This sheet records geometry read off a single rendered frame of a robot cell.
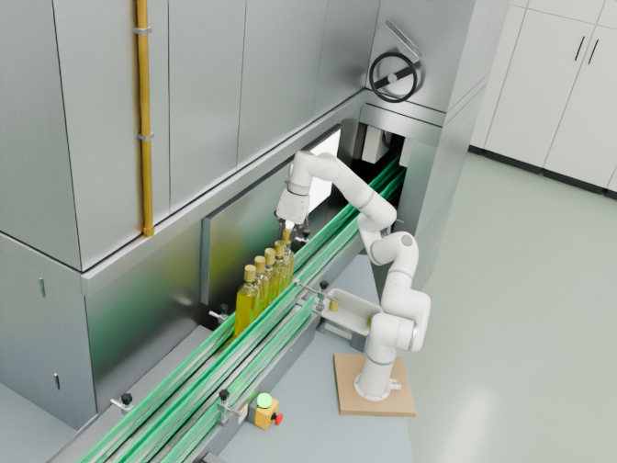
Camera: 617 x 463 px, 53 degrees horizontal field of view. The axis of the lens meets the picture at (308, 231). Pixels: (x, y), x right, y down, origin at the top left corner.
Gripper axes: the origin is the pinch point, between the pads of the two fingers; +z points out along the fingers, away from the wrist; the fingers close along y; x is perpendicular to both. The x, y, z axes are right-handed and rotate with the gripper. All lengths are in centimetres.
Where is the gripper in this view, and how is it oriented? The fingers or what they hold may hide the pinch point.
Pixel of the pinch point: (287, 232)
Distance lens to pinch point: 211.8
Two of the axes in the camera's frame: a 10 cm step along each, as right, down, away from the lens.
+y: 8.7, 3.5, -3.4
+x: 4.3, -2.2, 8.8
